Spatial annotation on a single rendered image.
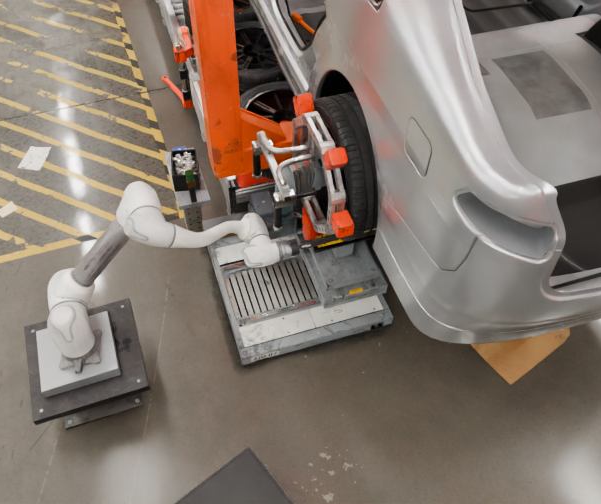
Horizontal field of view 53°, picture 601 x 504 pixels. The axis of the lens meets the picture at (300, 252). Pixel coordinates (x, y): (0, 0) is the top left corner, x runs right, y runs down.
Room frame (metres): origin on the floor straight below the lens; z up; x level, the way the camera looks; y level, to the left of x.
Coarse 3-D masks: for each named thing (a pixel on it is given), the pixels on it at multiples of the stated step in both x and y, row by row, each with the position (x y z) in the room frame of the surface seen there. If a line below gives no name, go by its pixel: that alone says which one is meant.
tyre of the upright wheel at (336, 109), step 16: (336, 96) 2.16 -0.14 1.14; (352, 96) 2.16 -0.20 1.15; (320, 112) 2.11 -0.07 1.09; (336, 112) 2.01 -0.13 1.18; (352, 112) 2.01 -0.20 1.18; (336, 128) 1.93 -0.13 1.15; (352, 128) 1.93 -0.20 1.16; (352, 144) 1.86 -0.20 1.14; (368, 144) 1.87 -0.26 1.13; (352, 160) 1.80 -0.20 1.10; (368, 160) 1.81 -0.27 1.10; (352, 176) 1.76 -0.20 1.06; (368, 176) 1.77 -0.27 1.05; (352, 192) 1.73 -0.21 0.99; (368, 192) 1.73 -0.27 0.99; (352, 208) 1.71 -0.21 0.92; (368, 208) 1.71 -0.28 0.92; (368, 224) 1.70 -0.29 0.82
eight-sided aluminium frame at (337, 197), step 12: (300, 120) 2.12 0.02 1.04; (312, 120) 2.04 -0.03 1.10; (312, 132) 1.96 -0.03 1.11; (324, 132) 1.95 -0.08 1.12; (300, 144) 2.23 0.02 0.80; (324, 144) 1.87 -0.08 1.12; (324, 168) 1.82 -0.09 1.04; (336, 180) 1.79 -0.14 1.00; (336, 192) 1.73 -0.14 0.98; (336, 204) 1.71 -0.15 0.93; (312, 216) 1.92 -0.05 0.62; (324, 228) 1.76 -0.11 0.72
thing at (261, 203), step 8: (264, 192) 2.27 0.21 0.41; (256, 200) 2.21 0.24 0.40; (264, 200) 2.21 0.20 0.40; (272, 200) 2.22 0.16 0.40; (248, 208) 2.22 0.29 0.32; (256, 208) 2.16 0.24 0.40; (264, 208) 2.15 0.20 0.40; (272, 208) 2.16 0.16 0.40; (296, 208) 2.21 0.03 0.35; (264, 216) 2.11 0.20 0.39; (272, 216) 2.13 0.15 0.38; (296, 216) 2.20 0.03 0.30; (272, 224) 2.13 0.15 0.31; (288, 224) 2.32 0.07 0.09; (296, 224) 2.26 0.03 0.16; (272, 232) 2.26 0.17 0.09; (280, 232) 2.26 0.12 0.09; (288, 232) 2.26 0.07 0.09
